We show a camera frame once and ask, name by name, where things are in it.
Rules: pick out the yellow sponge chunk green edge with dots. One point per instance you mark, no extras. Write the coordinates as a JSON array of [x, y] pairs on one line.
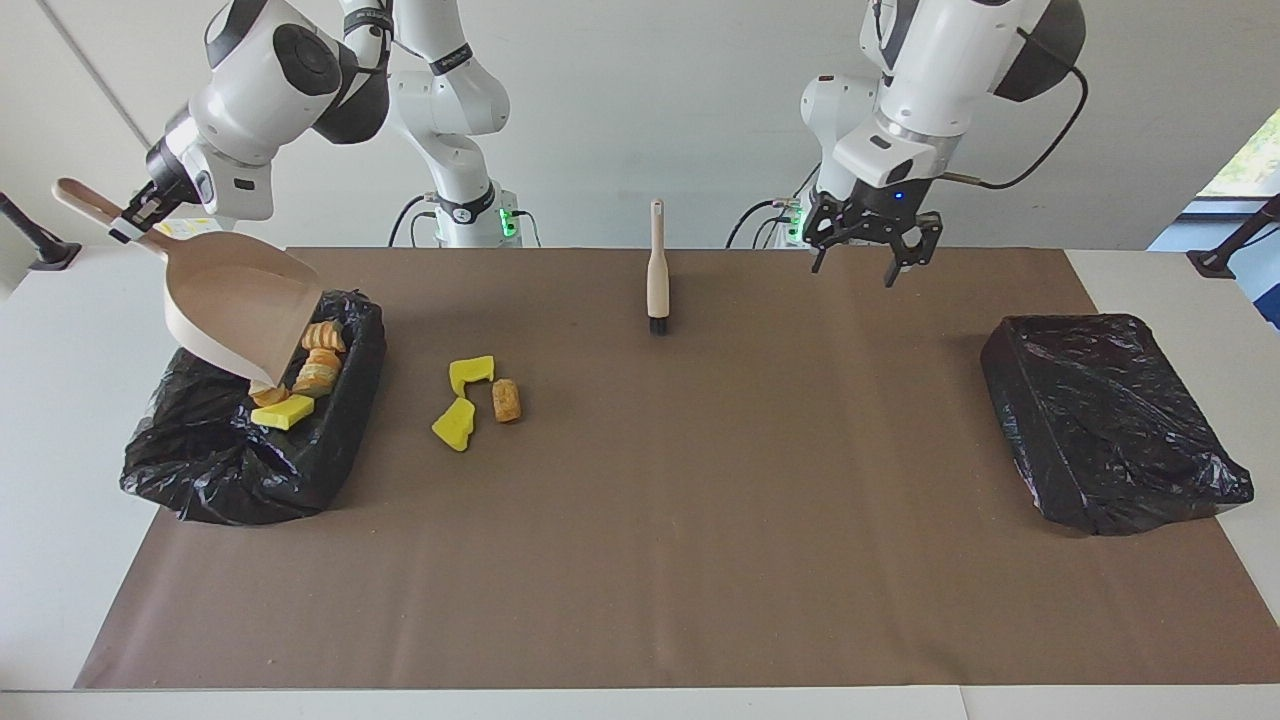
[[283, 412]]

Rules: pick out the beige plastic dustpan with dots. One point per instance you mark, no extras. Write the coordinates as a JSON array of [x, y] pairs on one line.
[[240, 300]]

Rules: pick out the toy croissant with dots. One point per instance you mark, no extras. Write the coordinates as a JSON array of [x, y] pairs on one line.
[[318, 374], [323, 336]]

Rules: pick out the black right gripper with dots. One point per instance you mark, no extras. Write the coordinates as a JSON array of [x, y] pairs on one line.
[[175, 180]]

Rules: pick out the brown bread roll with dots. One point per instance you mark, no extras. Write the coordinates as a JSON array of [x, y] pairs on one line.
[[507, 401]]

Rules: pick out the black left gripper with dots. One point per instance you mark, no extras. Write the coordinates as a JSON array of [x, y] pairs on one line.
[[870, 220]]

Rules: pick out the pale bread piece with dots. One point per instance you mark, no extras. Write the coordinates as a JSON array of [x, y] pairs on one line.
[[268, 395]]

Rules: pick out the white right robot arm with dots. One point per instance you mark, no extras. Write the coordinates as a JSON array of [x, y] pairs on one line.
[[250, 100]]

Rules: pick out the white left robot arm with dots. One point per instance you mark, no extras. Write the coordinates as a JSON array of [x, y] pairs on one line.
[[940, 60]]

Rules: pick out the window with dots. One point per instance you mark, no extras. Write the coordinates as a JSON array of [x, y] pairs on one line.
[[1250, 160]]

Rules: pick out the white wall socket box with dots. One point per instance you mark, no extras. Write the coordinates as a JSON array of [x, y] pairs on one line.
[[190, 230]]

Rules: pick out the notched yellow sponge chunk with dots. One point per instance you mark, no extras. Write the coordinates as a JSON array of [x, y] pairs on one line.
[[470, 372]]

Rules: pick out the black bag wrapped box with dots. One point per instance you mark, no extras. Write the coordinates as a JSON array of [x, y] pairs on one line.
[[1100, 420]]

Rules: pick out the brown paper table mat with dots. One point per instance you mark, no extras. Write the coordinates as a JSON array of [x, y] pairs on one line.
[[800, 550]]

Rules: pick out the black bag lined bin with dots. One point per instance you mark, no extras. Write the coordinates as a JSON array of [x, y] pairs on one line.
[[200, 470]]

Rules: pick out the black stand foot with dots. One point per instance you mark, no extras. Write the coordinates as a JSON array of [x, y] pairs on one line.
[[55, 255], [1215, 262]]

